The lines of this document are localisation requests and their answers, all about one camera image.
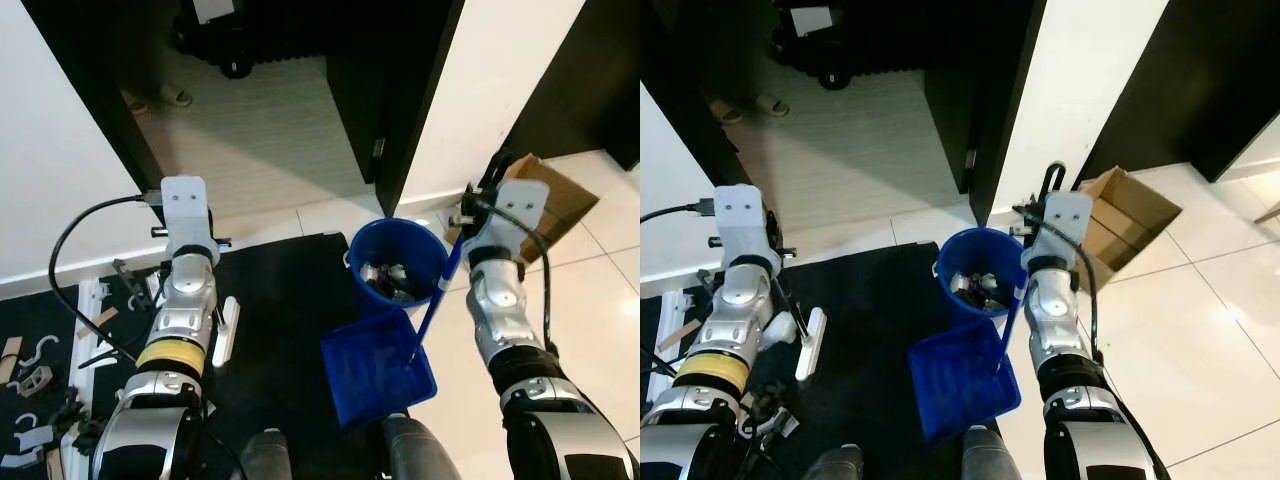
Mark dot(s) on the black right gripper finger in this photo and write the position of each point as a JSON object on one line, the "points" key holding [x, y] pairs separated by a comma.
{"points": [[1044, 182], [1060, 180], [508, 168], [488, 178]]}

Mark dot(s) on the blue plastic dustpan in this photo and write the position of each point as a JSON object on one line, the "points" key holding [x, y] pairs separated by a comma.
{"points": [[960, 385], [375, 370]]}

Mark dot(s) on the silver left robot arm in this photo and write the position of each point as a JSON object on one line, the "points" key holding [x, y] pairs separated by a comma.
{"points": [[735, 320], [175, 320]]}

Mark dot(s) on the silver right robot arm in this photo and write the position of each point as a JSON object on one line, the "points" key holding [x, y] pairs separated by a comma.
{"points": [[505, 310], [1060, 310]]}

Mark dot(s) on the black floor mat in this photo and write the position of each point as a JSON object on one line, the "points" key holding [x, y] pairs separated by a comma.
{"points": [[280, 330], [860, 300]]}

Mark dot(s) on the open brown cardboard box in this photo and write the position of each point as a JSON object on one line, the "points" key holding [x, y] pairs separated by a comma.
{"points": [[1130, 215], [560, 198]]}

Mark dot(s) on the blue plastic bucket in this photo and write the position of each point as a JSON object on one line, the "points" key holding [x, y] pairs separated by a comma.
{"points": [[400, 242], [975, 250]]}

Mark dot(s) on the metal door latch plate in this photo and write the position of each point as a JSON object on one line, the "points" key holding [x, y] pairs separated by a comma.
{"points": [[970, 160], [378, 150]]}

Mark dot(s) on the crumpled white paper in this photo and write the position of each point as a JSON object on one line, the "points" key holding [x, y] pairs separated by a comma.
{"points": [[783, 328]]}

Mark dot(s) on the silver crumpled wrapper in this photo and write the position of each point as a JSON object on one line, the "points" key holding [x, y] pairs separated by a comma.
{"points": [[975, 292], [385, 282]]}

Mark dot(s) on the black open door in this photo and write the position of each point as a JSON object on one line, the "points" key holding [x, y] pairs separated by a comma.
{"points": [[1000, 90], [400, 90]]}

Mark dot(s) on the dark wooden cabinet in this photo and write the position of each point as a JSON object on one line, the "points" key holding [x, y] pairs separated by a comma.
{"points": [[1200, 70], [590, 70]]}

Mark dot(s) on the beige slipper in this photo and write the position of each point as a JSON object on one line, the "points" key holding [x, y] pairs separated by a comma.
{"points": [[176, 96], [133, 102], [725, 112], [772, 104]]}

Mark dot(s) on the light wooden stick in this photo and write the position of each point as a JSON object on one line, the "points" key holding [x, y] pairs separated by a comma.
{"points": [[1270, 212]]}

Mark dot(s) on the black wheeled case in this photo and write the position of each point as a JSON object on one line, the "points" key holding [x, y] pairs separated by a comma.
{"points": [[250, 30], [880, 40]]}

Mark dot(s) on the white paper label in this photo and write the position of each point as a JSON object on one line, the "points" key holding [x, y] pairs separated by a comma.
{"points": [[212, 10], [810, 20]]}

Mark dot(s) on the grey robot left leg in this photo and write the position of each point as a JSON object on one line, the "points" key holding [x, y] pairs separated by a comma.
{"points": [[265, 455], [835, 463]]}

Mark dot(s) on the grey robot leg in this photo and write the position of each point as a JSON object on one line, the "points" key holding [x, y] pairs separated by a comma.
{"points": [[415, 450], [835, 463], [265, 455], [990, 455]]}

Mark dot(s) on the grey robot right leg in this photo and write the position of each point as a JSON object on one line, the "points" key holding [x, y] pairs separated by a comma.
{"points": [[415, 450], [990, 455]]}

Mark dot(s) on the white S-shaped hook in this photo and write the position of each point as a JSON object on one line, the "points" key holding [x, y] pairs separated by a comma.
{"points": [[42, 350]]}

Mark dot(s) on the pale wooden block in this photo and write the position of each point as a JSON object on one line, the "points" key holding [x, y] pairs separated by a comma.
{"points": [[10, 358]]}

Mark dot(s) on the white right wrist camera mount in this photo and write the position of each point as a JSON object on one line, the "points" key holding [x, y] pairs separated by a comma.
{"points": [[515, 215], [1062, 225]]}

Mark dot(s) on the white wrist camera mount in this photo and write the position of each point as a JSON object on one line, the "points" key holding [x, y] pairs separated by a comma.
{"points": [[745, 220], [515, 215], [1062, 225], [185, 210]]}

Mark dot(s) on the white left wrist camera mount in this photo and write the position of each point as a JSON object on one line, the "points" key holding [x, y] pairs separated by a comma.
{"points": [[745, 220], [185, 210]]}

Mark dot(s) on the long white plastic rail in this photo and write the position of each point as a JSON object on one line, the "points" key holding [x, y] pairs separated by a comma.
{"points": [[88, 380]]}

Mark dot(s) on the grey hexagonal bracket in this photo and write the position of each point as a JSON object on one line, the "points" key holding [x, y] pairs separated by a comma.
{"points": [[35, 380]]}

